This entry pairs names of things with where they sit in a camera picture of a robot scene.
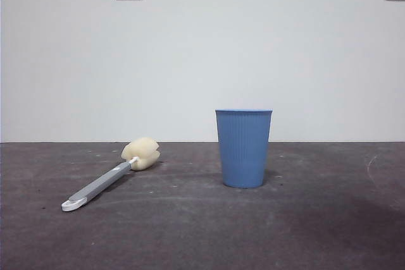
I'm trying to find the blue ribbed plastic cup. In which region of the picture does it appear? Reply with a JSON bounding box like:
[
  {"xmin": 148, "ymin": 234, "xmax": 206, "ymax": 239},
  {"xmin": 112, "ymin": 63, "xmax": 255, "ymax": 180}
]
[{"xmin": 215, "ymin": 108, "xmax": 273, "ymax": 190}]

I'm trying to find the grey cup brush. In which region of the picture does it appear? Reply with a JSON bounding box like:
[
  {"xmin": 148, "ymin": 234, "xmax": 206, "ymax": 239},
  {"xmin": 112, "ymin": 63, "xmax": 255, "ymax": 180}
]
[{"xmin": 61, "ymin": 137, "xmax": 161, "ymax": 213}]

